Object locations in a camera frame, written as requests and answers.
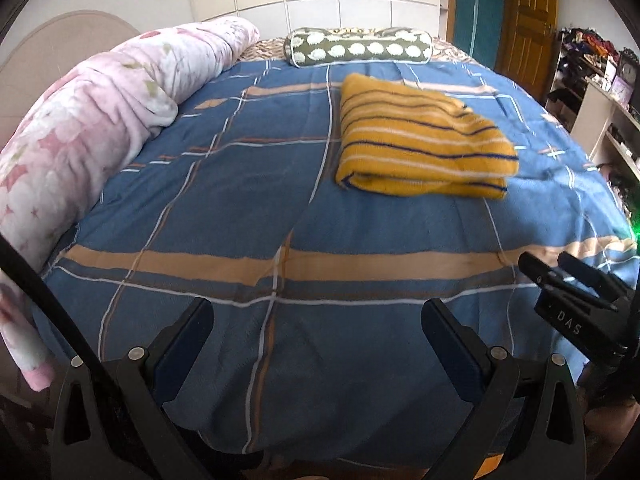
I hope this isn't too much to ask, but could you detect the yellow striped sweater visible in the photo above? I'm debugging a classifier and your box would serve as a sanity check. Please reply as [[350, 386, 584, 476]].
[[334, 72, 521, 201]]

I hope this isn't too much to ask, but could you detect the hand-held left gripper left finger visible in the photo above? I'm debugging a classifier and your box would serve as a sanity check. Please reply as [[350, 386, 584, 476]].
[[52, 297, 216, 480]]

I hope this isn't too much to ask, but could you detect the pile of colourful clothes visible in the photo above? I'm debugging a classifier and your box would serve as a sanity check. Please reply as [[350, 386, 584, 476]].
[[557, 27, 624, 69]]

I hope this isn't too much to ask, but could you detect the black ornate table clock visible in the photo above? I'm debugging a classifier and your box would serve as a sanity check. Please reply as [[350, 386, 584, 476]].
[[617, 47, 640, 84]]

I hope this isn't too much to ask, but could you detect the teal sliding door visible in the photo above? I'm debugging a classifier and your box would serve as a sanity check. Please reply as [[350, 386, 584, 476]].
[[452, 0, 507, 69]]

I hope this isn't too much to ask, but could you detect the green patterned bolster pillow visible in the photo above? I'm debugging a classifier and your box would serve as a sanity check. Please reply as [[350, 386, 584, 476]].
[[283, 26, 446, 68]]

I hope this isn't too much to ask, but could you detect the wooden door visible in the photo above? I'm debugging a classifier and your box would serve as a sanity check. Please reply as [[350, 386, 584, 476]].
[[497, 0, 559, 107]]

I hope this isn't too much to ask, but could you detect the white television cabinet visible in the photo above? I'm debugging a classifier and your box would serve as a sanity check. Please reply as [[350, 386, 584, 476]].
[[570, 80, 640, 187]]

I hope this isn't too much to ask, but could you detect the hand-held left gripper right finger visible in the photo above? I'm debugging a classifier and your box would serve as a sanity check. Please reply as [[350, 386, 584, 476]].
[[421, 298, 587, 480]]

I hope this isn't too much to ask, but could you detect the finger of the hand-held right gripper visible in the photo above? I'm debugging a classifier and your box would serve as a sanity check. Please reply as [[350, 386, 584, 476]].
[[557, 251, 634, 299], [518, 252, 619, 312]]

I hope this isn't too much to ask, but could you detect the person's right forearm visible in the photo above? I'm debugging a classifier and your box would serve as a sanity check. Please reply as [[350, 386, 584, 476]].
[[585, 390, 640, 480]]

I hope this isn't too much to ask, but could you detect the blue plaid bedspread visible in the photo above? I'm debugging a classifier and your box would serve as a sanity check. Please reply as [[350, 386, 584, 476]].
[[30, 57, 640, 471]]

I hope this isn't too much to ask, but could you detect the pink floral blanket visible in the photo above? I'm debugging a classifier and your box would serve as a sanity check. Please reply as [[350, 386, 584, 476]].
[[0, 16, 261, 392]]

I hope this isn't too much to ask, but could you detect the small pink desk calendar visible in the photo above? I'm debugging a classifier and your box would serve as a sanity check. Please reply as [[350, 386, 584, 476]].
[[612, 77, 633, 107]]

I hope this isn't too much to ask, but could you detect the beige padded headboard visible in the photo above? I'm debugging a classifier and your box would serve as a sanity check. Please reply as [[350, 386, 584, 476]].
[[0, 10, 143, 133]]

